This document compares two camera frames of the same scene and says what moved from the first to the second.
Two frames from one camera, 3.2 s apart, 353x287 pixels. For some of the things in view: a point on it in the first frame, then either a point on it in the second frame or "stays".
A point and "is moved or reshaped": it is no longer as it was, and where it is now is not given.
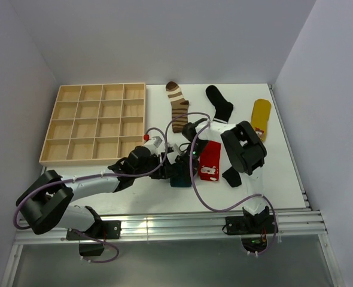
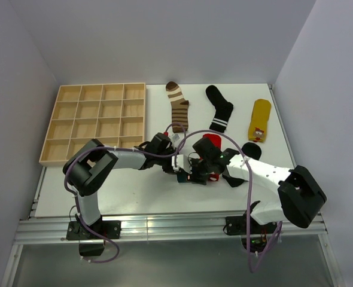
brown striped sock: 179,107 stays
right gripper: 195,165 → 196,179
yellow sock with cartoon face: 260,117 stays
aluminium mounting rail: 307,223 stays
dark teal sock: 183,179 is moved or reshaped
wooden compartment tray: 95,124 stays
